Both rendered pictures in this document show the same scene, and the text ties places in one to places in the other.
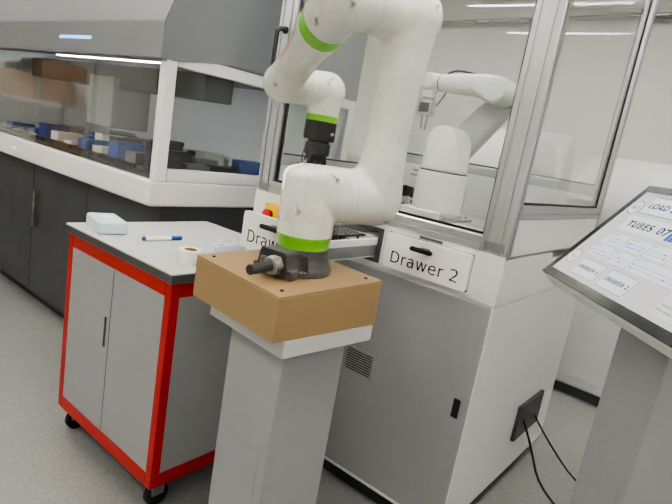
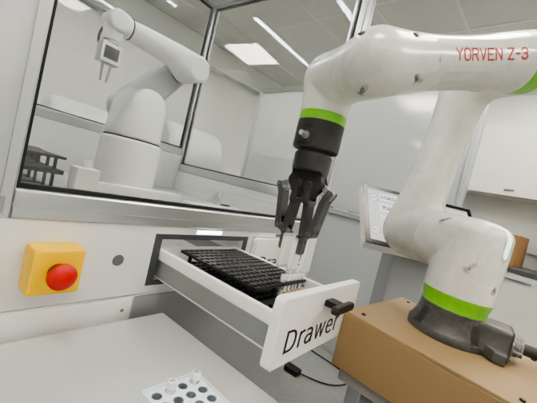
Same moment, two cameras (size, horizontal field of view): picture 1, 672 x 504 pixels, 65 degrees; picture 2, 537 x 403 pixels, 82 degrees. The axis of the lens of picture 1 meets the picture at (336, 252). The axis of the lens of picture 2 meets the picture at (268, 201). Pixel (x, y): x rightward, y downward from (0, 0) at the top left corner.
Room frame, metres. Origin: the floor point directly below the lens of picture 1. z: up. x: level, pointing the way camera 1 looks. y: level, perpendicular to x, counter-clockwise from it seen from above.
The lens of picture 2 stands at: (1.65, 0.73, 1.08)
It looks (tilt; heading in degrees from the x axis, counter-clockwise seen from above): 2 degrees down; 270
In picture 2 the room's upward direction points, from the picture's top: 14 degrees clockwise
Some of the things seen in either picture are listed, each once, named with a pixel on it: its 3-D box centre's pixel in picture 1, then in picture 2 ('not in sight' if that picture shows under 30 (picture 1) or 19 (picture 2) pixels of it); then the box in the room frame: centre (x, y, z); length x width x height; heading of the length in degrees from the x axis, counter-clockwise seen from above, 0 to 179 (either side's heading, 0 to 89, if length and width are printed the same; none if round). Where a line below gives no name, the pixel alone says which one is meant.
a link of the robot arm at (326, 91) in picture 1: (322, 96); (332, 89); (1.58, 0.11, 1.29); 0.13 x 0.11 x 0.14; 112
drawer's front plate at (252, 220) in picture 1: (277, 238); (319, 316); (1.51, 0.17, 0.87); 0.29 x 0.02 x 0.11; 53
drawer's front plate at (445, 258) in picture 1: (425, 260); (280, 255); (1.58, -0.27, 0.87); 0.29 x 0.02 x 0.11; 53
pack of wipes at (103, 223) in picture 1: (106, 223); not in sight; (1.73, 0.77, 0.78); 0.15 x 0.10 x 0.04; 41
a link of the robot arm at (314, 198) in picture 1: (313, 205); (461, 261); (1.23, 0.07, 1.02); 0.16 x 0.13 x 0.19; 113
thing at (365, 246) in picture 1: (323, 239); (236, 279); (1.68, 0.05, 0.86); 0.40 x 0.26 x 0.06; 143
